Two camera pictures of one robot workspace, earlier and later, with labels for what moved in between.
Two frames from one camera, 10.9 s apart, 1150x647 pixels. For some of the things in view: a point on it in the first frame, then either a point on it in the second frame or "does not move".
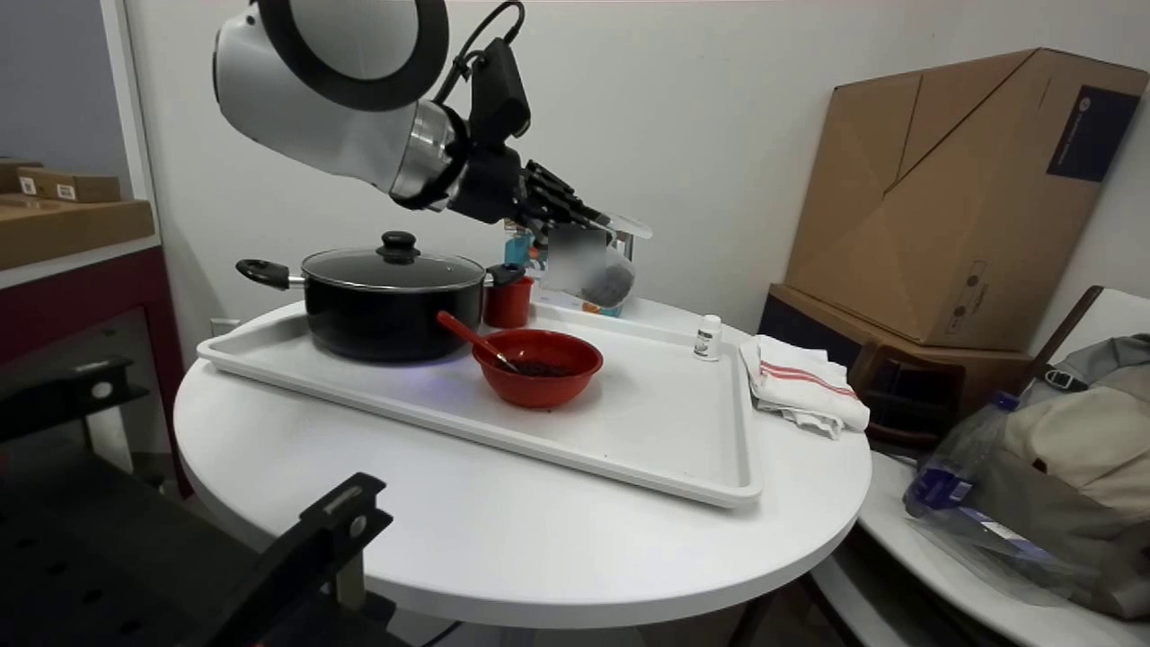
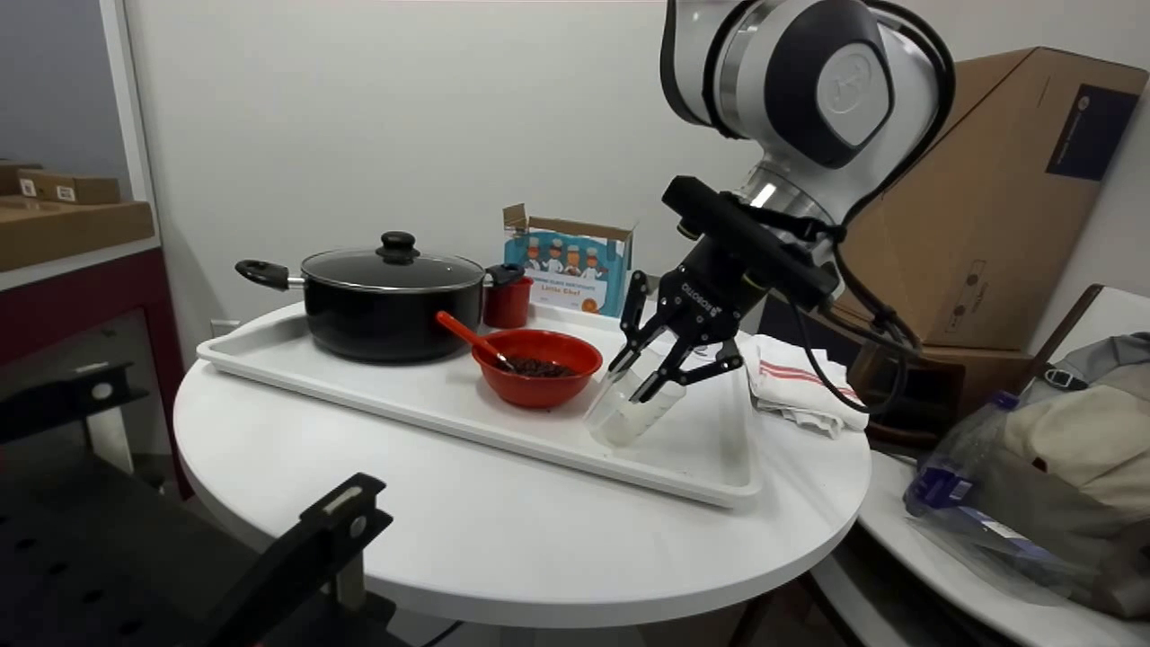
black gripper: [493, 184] to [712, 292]
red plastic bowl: [549, 367] does not move
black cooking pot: [382, 303] does not move
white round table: [496, 535] does not move
